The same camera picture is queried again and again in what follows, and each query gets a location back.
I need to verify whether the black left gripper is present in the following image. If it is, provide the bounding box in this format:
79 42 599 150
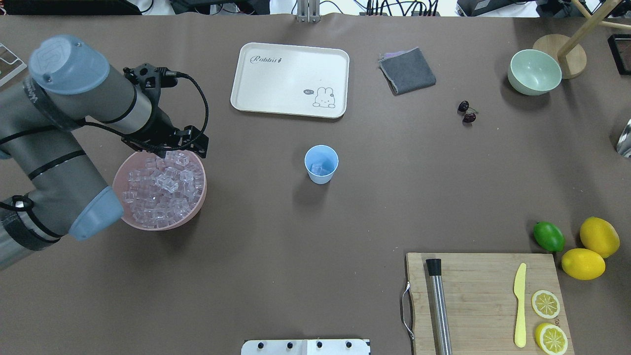
120 63 210 159

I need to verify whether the clear ice cube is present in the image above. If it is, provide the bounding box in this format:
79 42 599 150
309 162 331 176

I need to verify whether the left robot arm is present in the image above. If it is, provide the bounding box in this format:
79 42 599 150
1 35 209 270

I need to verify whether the pile of clear ice cubes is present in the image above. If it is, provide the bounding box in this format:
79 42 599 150
121 151 205 228

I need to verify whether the light blue plastic cup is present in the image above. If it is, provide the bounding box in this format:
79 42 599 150
304 144 340 184

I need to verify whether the white cup rack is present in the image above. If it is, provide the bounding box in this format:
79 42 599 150
0 43 27 87

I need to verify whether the wooden cup tree stand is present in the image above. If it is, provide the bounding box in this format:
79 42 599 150
532 0 631 79

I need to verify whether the steel ice scoop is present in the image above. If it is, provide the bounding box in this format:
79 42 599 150
616 119 631 158

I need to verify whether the pink bowl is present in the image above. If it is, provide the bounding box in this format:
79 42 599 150
112 149 208 231

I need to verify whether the cream rabbit tray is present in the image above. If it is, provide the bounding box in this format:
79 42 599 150
230 42 350 119

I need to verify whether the grey folded cloth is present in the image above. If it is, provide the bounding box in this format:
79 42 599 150
378 47 437 95

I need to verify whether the steel muddler black tip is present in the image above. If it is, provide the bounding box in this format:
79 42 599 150
426 258 453 355

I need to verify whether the wooden cutting board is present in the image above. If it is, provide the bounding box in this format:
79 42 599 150
406 252 562 355

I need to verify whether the mint green bowl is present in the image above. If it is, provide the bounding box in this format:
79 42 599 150
507 49 562 95

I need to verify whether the yellow plastic knife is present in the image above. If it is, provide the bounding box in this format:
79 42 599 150
513 263 527 348

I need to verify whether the green lime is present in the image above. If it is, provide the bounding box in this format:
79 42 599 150
533 221 565 252

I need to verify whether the lemon slice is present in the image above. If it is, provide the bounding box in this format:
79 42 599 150
530 289 561 319

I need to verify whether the yellow lemon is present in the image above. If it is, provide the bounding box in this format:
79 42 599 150
561 248 606 281
579 216 621 258

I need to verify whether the lemon half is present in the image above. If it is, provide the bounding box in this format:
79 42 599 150
534 323 569 355

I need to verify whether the wine glass rack tray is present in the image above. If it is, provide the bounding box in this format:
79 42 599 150
607 34 631 75

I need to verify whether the aluminium frame post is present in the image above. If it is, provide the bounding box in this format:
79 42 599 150
296 0 321 23

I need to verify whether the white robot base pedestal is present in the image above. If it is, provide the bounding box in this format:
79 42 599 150
241 339 372 355

